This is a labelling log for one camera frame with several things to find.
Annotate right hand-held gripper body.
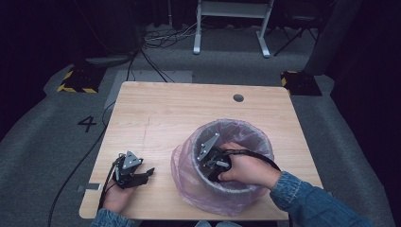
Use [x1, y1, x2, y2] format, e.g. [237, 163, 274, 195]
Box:
[197, 132, 233, 183]

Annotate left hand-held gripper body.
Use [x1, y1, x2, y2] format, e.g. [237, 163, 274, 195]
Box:
[113, 150, 144, 190]

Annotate pink plastic bag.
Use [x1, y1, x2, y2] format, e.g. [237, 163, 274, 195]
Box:
[170, 118, 275, 218]

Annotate person's left hand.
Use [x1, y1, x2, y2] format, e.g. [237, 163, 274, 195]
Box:
[102, 185, 137, 215]

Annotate person's right hand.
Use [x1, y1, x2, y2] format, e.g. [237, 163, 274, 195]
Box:
[218, 141, 282, 190]

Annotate person's jeans knees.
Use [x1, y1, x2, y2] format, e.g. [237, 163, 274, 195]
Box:
[194, 219, 244, 227]

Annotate black yellow striped floor base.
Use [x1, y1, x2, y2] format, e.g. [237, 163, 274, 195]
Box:
[56, 64, 107, 95]
[280, 69, 323, 97]

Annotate white metal stand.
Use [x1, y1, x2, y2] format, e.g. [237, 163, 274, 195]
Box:
[192, 0, 275, 59]

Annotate dark equipment stand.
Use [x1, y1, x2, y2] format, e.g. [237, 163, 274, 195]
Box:
[73, 0, 144, 68]

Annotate dark tripod legs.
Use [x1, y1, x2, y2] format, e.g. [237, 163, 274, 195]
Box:
[272, 12, 320, 58]

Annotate grey slanted column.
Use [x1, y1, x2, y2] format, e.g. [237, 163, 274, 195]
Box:
[303, 0, 364, 77]

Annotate left hand-held gripper black cable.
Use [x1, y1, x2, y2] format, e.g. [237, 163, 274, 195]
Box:
[97, 153, 126, 212]

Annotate hand-held gripper black cable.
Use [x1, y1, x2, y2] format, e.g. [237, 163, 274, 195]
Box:
[222, 148, 282, 173]
[97, 153, 126, 212]

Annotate grey table edge bracket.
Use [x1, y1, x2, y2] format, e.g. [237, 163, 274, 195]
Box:
[77, 183, 102, 194]

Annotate right hand-held gripper black cable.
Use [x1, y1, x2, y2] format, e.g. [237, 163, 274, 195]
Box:
[222, 148, 282, 173]

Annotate long black floor cable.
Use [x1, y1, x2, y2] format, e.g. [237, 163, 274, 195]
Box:
[46, 99, 118, 227]

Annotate bundle of floor cables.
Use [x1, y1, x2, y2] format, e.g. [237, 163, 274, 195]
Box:
[126, 21, 203, 83]

